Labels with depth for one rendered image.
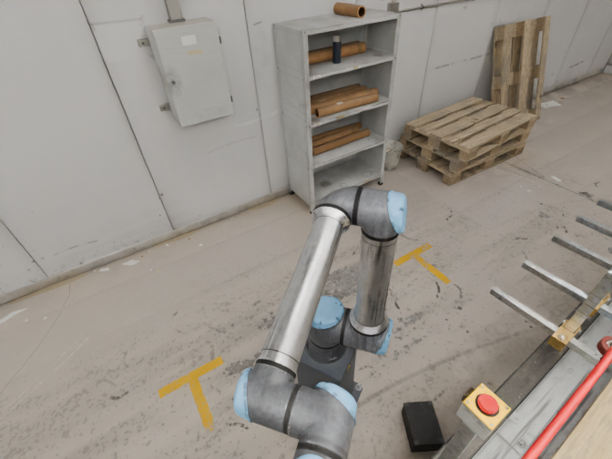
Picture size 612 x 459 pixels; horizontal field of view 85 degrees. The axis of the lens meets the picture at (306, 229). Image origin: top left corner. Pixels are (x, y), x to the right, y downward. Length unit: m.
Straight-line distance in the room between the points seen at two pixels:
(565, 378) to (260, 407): 1.36
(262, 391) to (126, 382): 1.86
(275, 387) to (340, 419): 0.13
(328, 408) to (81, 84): 2.44
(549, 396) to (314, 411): 1.19
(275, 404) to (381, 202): 0.57
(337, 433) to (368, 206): 0.56
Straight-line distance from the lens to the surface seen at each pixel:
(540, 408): 1.68
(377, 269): 1.08
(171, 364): 2.45
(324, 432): 0.68
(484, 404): 0.89
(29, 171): 2.90
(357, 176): 3.54
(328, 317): 1.36
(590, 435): 1.37
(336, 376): 1.55
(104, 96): 2.73
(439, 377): 2.31
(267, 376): 0.72
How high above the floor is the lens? 2.00
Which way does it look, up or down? 41 degrees down
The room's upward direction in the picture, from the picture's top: 4 degrees counter-clockwise
